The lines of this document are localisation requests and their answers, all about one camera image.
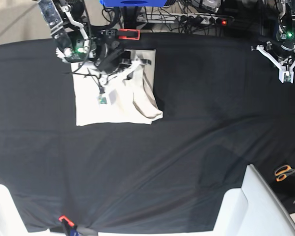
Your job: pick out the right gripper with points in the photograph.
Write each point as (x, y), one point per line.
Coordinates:
(113, 59)

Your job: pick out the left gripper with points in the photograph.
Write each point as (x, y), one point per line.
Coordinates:
(282, 57)

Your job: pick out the white T-shirt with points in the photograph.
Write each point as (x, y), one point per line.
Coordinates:
(132, 99)

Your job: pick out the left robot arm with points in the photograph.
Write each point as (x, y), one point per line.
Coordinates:
(285, 32)

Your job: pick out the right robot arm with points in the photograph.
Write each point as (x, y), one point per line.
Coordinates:
(74, 35)

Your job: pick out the orange black top clamp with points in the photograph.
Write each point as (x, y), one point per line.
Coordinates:
(124, 34)

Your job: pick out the white power strip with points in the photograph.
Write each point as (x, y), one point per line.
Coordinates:
(173, 18)

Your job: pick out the blue box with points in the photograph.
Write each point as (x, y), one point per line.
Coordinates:
(133, 3)

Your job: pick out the black table cloth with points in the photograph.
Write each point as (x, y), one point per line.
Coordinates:
(224, 108)

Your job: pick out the orange clamp bottom edge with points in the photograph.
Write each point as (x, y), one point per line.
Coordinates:
(66, 220)

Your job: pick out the black vertical post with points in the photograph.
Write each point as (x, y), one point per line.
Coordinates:
(130, 17)

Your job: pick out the orange handled scissors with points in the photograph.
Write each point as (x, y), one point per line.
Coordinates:
(283, 172)

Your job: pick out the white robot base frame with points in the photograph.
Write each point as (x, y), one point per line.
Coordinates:
(251, 210)

